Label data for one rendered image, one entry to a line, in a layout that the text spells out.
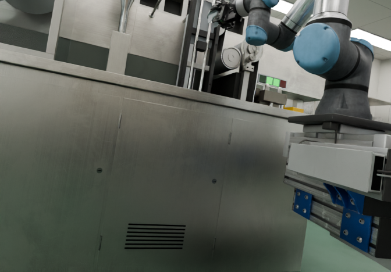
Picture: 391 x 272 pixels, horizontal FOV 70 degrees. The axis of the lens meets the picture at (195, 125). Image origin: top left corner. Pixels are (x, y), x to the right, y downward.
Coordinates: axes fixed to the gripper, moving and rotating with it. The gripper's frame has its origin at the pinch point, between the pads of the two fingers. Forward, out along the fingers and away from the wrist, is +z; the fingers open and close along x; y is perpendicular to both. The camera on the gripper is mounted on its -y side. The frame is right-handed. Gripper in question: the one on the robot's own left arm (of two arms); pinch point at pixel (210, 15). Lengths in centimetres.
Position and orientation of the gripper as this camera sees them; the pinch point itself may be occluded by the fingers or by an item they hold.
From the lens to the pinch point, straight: 130.9
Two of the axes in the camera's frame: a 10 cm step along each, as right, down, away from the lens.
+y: -2.6, 9.6, -1.1
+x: 7.7, 2.8, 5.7
